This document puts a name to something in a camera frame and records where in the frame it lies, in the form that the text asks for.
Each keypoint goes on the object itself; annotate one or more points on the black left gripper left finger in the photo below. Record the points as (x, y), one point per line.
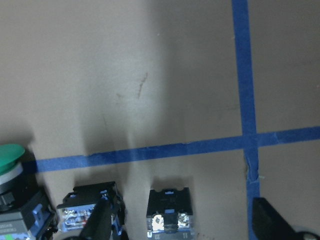
(98, 226)

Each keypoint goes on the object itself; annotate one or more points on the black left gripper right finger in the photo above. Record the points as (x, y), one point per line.
(268, 224)

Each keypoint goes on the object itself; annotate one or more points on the green push button middle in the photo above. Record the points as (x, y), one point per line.
(78, 205)

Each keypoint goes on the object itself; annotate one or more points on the green push button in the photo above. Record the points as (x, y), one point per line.
(78, 205)
(25, 209)

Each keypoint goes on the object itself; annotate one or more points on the yellow push button near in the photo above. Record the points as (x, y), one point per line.
(169, 215)

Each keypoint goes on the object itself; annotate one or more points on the green push button outer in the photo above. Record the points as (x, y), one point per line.
(25, 209)

